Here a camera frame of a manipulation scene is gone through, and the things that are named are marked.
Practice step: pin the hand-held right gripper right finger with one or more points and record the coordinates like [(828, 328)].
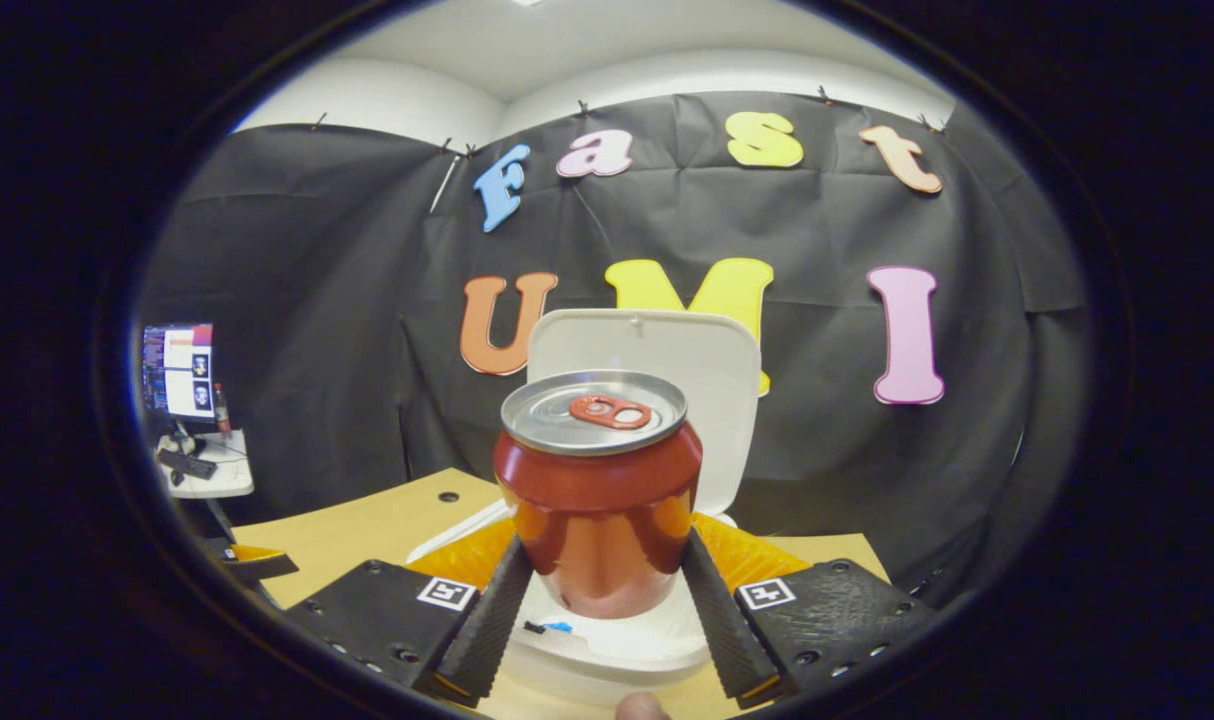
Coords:
[(717, 620)]

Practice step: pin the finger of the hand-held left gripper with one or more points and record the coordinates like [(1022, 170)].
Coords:
[(262, 565)]

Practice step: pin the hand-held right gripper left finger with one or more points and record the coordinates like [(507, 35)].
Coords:
[(487, 630)]

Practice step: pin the blue paper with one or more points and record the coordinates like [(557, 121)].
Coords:
[(559, 627)]

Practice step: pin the red pop can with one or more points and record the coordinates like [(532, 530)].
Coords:
[(597, 510)]

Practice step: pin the white desktop garbage bin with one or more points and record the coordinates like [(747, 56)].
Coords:
[(712, 370)]

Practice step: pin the wooden desktop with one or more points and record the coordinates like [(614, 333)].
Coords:
[(367, 520)]

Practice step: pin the white side table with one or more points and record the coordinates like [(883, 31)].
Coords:
[(222, 482)]

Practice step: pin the black keyboard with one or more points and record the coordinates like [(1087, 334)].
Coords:
[(187, 464)]

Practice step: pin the red bottle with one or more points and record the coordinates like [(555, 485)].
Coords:
[(223, 410)]

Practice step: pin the black backdrop cloth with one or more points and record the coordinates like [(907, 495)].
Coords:
[(817, 450)]

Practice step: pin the computer monitor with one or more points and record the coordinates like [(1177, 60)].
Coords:
[(179, 370)]

